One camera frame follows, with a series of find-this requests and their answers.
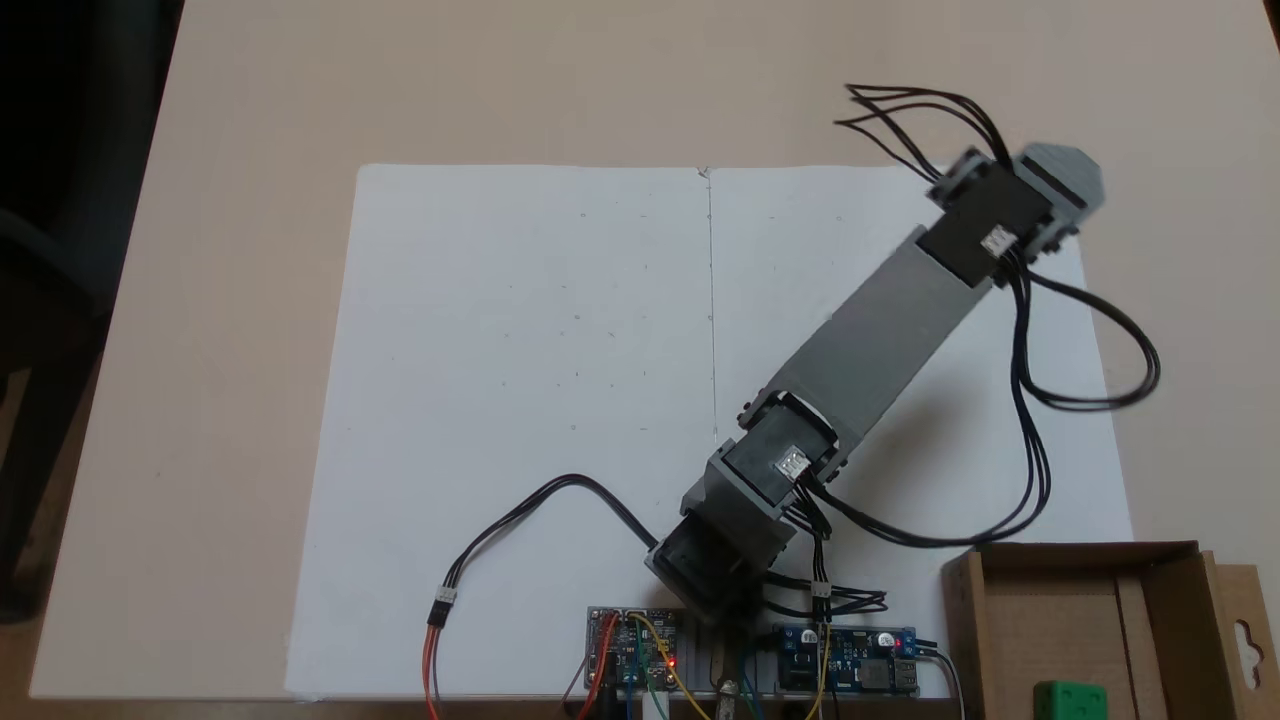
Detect blue circuit board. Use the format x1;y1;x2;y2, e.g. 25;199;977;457
774;624;922;697

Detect small motor controller board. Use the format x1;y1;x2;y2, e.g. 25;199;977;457
586;606;688;693

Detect yellow wire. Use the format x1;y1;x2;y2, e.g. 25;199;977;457
804;624;837;720

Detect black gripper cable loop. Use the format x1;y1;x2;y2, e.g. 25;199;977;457
833;84;1013;187

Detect white cable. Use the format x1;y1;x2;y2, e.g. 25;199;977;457
918;646;969;720

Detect brown cardboard box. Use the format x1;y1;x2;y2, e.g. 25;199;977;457
940;540;1280;720

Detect black elbow-to-base cable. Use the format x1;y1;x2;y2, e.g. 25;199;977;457
765;500;891;625

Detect green dice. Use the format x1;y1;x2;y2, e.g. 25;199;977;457
1033;681;1110;720

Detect metal table clamp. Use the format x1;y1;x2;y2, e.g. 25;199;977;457
698;618;749;720

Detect black wrist-to-elbow cable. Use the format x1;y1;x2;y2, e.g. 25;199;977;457
795;243;1163;550

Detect white paper sheet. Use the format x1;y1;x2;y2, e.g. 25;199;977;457
284;163;717;702
706;165;1137;701

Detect black and orange base cable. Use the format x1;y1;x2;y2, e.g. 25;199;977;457
424;473;663;720

